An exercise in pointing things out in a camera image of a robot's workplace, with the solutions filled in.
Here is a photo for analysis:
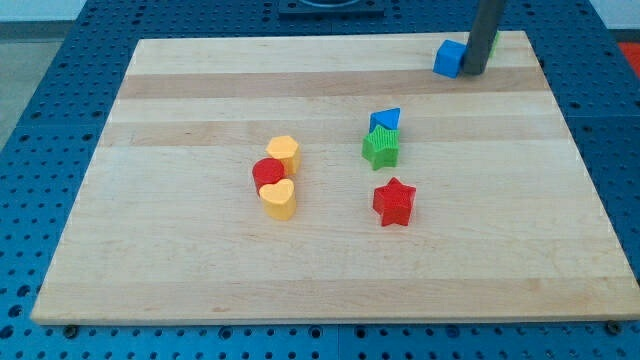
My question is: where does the blue cube block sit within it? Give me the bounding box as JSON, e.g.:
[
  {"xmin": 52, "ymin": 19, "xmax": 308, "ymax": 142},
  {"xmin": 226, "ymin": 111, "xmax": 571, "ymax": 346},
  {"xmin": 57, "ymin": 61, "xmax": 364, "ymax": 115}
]
[{"xmin": 433, "ymin": 39, "xmax": 466, "ymax": 78}]

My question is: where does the green circle block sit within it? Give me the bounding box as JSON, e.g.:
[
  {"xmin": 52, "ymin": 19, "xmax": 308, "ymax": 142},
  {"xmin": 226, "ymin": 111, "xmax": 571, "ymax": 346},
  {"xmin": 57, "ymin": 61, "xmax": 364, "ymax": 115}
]
[{"xmin": 489, "ymin": 31, "xmax": 500, "ymax": 58}]

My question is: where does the yellow heart block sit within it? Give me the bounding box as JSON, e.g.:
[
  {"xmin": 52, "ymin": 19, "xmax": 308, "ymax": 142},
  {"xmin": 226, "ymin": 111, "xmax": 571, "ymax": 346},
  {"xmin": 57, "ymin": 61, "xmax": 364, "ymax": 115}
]
[{"xmin": 259, "ymin": 179, "xmax": 297, "ymax": 221}]

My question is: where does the yellow hexagon block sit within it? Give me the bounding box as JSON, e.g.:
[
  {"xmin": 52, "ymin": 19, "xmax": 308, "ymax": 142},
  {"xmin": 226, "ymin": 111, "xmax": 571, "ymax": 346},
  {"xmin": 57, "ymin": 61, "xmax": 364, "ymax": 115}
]
[{"xmin": 265, "ymin": 135, "xmax": 301, "ymax": 175}]

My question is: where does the red cylinder block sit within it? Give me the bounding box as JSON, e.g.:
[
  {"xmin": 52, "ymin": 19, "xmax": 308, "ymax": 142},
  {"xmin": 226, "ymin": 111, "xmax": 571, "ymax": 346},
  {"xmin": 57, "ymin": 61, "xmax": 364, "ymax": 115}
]
[{"xmin": 252, "ymin": 158, "xmax": 286, "ymax": 193}]

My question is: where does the green star block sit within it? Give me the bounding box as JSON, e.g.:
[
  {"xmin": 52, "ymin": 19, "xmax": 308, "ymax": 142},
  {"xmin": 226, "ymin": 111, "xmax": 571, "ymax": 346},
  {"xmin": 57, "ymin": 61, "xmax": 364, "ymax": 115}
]
[{"xmin": 361, "ymin": 125, "xmax": 400, "ymax": 171}]

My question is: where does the red star block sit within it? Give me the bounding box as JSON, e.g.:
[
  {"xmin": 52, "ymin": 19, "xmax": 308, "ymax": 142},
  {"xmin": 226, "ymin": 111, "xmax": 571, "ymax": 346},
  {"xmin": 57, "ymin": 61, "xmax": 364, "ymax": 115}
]
[{"xmin": 372, "ymin": 177, "xmax": 416, "ymax": 226}]

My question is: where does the blue triangle block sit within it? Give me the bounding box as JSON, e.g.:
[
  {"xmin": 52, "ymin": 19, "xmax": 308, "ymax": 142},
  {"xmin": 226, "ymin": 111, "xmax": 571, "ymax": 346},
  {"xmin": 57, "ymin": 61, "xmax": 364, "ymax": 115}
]
[{"xmin": 369, "ymin": 107, "xmax": 401, "ymax": 132}]

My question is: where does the light wooden board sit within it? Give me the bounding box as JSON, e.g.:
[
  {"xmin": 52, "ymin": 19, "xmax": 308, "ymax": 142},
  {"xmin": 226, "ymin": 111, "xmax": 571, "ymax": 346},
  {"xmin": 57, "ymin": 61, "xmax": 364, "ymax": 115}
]
[{"xmin": 31, "ymin": 31, "xmax": 639, "ymax": 326}]

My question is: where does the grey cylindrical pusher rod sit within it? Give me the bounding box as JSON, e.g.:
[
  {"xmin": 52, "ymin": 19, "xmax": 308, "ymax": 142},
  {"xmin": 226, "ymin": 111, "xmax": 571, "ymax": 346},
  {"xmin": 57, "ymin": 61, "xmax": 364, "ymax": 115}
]
[{"xmin": 462, "ymin": 0, "xmax": 506, "ymax": 76}]

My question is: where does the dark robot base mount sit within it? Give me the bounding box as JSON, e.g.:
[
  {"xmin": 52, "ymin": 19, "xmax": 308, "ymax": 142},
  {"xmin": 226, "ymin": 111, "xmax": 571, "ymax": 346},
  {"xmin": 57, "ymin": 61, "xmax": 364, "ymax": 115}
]
[{"xmin": 278, "ymin": 0, "xmax": 385, "ymax": 18}]

